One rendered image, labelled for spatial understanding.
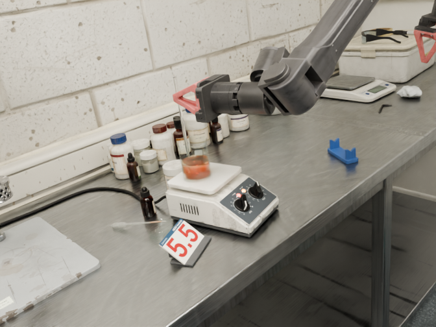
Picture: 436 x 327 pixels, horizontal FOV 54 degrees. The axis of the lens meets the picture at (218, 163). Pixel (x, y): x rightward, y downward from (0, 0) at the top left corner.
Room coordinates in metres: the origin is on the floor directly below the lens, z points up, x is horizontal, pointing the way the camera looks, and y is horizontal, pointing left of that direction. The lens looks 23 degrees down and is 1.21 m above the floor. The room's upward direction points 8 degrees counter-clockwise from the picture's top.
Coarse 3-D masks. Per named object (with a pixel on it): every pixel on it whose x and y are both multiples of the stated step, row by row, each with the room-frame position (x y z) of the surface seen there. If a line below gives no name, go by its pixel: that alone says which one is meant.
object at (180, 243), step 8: (184, 224) 0.73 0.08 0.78; (176, 232) 0.70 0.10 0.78; (184, 232) 0.71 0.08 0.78; (192, 232) 0.72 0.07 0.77; (168, 240) 0.67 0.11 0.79; (176, 240) 0.68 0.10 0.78; (184, 240) 0.69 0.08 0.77; (192, 240) 0.70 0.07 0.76; (168, 248) 0.66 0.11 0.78; (176, 248) 0.66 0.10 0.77; (184, 248) 0.67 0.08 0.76; (184, 256) 0.66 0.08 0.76
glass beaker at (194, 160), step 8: (192, 136) 0.85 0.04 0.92; (200, 136) 0.84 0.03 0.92; (176, 144) 0.81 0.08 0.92; (184, 144) 0.84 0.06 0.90; (192, 144) 0.85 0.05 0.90; (200, 144) 0.84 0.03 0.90; (184, 152) 0.80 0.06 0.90; (192, 152) 0.79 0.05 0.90; (200, 152) 0.79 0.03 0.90; (208, 152) 0.82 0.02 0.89; (184, 160) 0.80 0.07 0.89; (192, 160) 0.79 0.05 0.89; (200, 160) 0.79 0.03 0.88; (208, 160) 0.81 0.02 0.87; (184, 168) 0.80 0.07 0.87; (192, 168) 0.79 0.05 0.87; (200, 168) 0.79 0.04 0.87; (208, 168) 0.81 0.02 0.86; (184, 176) 0.81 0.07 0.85; (192, 176) 0.79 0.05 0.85; (200, 176) 0.79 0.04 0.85; (208, 176) 0.80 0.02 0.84
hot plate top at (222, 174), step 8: (216, 168) 0.85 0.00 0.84; (224, 168) 0.84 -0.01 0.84; (232, 168) 0.84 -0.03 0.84; (240, 168) 0.83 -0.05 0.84; (176, 176) 0.83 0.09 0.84; (216, 176) 0.81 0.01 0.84; (224, 176) 0.80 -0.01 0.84; (232, 176) 0.80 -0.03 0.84; (168, 184) 0.81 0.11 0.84; (176, 184) 0.80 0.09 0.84; (184, 184) 0.79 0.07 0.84; (192, 184) 0.78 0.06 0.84; (200, 184) 0.78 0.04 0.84; (208, 184) 0.77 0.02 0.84; (216, 184) 0.77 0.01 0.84; (224, 184) 0.78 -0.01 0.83; (200, 192) 0.76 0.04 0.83; (208, 192) 0.75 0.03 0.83
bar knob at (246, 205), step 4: (244, 196) 0.74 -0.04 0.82; (236, 200) 0.75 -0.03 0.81; (240, 200) 0.74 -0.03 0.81; (244, 200) 0.73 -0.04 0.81; (236, 204) 0.74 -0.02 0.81; (240, 204) 0.74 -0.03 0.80; (244, 204) 0.72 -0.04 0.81; (248, 204) 0.74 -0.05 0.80; (240, 208) 0.73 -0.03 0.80; (244, 208) 0.72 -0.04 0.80; (248, 208) 0.73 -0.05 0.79
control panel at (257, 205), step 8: (240, 184) 0.80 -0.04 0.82; (248, 184) 0.81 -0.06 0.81; (232, 192) 0.77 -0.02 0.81; (240, 192) 0.78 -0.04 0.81; (264, 192) 0.79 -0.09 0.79; (224, 200) 0.74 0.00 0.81; (232, 200) 0.75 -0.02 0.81; (248, 200) 0.76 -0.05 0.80; (256, 200) 0.76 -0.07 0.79; (264, 200) 0.77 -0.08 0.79; (272, 200) 0.78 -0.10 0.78; (232, 208) 0.73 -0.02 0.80; (256, 208) 0.74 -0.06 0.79; (264, 208) 0.75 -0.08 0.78; (240, 216) 0.71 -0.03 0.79; (248, 216) 0.72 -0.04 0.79; (256, 216) 0.72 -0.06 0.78
